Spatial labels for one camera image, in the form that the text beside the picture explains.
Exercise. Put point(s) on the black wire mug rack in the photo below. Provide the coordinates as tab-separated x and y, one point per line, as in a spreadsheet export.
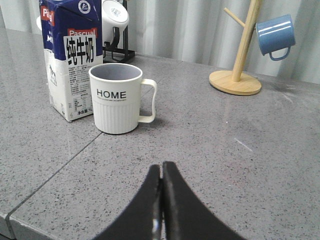
121	53

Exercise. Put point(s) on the wooden mug tree stand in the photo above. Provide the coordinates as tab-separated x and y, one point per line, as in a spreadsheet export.
234	81

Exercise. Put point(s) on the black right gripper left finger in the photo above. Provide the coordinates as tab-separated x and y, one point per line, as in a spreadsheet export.
140	220

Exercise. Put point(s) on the blue white milk carton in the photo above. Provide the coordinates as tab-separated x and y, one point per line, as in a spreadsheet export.
72	44

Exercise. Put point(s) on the white mug right on rack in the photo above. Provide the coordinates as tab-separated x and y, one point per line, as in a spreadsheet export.
115	19

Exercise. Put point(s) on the cream HOME mug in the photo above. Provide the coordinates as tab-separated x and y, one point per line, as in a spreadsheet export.
116	97

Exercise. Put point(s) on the blue enamel mug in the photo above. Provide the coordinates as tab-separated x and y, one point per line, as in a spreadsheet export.
276	34

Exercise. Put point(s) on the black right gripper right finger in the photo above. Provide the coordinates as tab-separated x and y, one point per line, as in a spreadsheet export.
185	216

